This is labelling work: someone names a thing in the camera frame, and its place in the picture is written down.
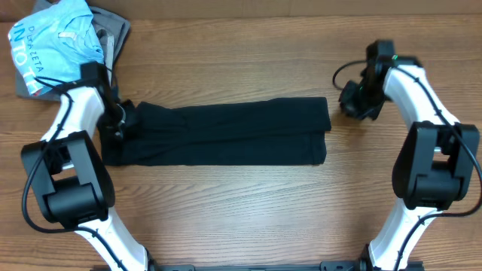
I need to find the grey folded t-shirt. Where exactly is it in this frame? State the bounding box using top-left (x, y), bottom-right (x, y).
top-left (15, 6), bottom-right (130, 102)

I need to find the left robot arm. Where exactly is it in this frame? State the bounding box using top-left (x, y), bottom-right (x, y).
top-left (21, 62), bottom-right (158, 270)

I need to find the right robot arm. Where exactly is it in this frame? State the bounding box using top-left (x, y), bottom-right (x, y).
top-left (320, 40), bottom-right (481, 270)

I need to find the light blue folded t-shirt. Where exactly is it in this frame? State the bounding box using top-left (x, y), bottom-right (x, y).
top-left (8, 0), bottom-right (104, 96)

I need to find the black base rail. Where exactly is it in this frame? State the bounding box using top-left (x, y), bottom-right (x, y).
top-left (90, 260), bottom-right (426, 271)

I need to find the black t-shirt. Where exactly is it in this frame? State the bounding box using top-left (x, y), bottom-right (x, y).
top-left (98, 97), bottom-right (331, 166)

